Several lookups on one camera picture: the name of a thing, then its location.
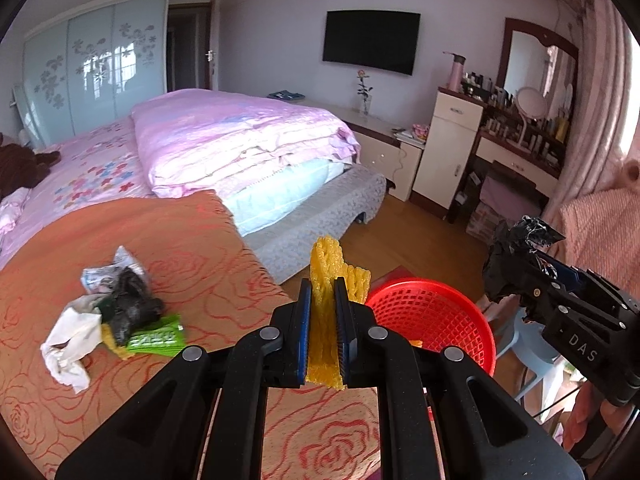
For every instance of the small black plastic bag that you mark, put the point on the small black plastic bag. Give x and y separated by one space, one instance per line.
130 310

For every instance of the light blue pillow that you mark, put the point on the light blue pillow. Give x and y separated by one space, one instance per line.
280 190

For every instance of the light blue plastic stool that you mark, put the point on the light blue plastic stool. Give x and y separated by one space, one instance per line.
525 345

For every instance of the glass door flower wardrobe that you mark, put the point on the glass door flower wardrobe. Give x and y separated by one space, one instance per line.
100 60

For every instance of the tall white cabinet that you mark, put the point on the tall white cabinet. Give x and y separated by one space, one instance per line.
440 150

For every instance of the brown framed wall mirror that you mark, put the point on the brown framed wall mirror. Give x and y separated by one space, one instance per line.
525 60

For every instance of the bedroom door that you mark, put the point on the bedroom door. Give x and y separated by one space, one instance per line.
212 35

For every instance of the rose in glass vase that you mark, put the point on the rose in glass vase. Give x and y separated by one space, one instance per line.
365 105

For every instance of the pink thermos bottle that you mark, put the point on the pink thermos bottle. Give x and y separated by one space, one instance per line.
455 75

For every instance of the pink floral bed sheet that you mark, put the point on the pink floral bed sheet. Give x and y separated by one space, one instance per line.
90 170

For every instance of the silver printed wrapper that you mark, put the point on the silver printed wrapper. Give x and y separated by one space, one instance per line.
100 275

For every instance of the large black plastic bag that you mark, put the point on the large black plastic bag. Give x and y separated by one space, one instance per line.
505 270

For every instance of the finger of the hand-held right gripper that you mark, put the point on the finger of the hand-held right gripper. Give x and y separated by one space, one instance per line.
545 300
595 287

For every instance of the stool with purple cushion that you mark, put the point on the stool with purple cushion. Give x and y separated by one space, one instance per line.
505 195

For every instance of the brown white dressing table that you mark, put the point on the brown white dressing table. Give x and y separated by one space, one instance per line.
515 162

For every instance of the brown teddy bear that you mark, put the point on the brown teddy bear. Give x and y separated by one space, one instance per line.
20 165

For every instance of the grey covered bed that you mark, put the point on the grey covered bed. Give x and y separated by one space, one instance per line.
325 220

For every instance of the green snack packet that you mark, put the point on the green snack packet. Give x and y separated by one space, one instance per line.
155 341

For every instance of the black wall television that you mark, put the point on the black wall television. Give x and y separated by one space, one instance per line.
370 42

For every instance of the white folded tissue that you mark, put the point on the white folded tissue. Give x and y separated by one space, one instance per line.
70 340

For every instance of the folded pink quilt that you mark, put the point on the folded pink quilt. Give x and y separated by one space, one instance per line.
235 135

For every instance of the pink white printed pillow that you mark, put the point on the pink white printed pillow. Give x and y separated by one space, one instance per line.
12 210

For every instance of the person's right hand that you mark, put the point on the person's right hand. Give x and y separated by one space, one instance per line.
582 420

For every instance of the white headboard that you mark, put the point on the white headboard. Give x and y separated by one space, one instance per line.
25 115

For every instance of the low cream cabinet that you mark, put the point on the low cream cabinet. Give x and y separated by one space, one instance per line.
385 155

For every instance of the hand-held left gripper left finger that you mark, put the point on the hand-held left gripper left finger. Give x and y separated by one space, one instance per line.
304 310

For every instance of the row of cosmetic bottles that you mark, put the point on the row of cosmetic bottles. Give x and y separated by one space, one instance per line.
495 95

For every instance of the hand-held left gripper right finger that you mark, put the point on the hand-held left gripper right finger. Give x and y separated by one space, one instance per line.
341 320

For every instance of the red plastic mesh basket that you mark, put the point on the red plastic mesh basket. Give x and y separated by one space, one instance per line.
435 315

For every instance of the stack of booklets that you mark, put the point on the stack of booklets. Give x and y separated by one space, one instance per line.
402 135

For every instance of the dark blue folded cloth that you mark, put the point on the dark blue folded cloth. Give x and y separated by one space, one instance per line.
286 95

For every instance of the pink patterned storage box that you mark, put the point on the pink patterned storage box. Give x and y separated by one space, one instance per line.
487 220

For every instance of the round white vanity mirror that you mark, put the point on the round white vanity mirror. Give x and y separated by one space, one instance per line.
531 102

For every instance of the pink patterned curtain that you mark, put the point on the pink patterned curtain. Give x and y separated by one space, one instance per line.
600 110

